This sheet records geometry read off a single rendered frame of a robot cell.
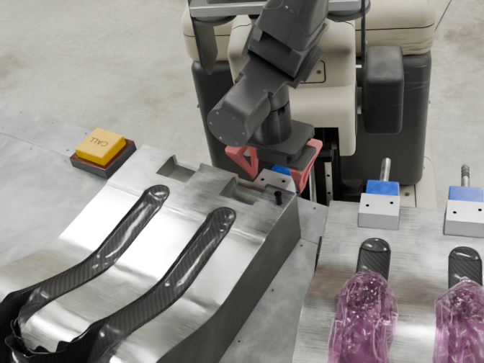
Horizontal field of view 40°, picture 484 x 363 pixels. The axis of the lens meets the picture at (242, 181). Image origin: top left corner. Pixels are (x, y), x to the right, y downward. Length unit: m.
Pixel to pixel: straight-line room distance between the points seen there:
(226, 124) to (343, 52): 0.41
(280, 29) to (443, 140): 1.62
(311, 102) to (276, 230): 0.38
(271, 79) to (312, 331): 0.30
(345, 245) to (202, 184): 0.21
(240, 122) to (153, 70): 2.05
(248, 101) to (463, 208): 0.31
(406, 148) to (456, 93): 0.93
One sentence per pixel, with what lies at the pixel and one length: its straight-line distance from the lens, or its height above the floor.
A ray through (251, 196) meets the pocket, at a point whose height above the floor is 0.86.
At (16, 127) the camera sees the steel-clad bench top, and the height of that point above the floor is 0.80.
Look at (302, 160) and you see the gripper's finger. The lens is 0.88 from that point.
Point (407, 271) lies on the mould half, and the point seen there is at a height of 0.86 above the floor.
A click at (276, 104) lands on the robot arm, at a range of 0.84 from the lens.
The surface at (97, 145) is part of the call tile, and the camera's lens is 1.12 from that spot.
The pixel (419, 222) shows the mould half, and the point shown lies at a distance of 0.89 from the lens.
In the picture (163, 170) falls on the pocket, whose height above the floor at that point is 0.88.
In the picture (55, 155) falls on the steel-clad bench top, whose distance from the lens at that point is 1.19.
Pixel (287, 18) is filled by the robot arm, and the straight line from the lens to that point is 0.73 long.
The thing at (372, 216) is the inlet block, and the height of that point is 0.88.
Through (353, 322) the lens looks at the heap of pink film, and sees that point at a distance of 0.70.
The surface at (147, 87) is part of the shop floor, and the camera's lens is 2.72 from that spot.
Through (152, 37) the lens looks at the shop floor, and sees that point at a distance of 3.04.
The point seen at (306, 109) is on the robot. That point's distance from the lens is 1.17.
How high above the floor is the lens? 1.51
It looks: 43 degrees down
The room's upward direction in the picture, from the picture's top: 10 degrees counter-clockwise
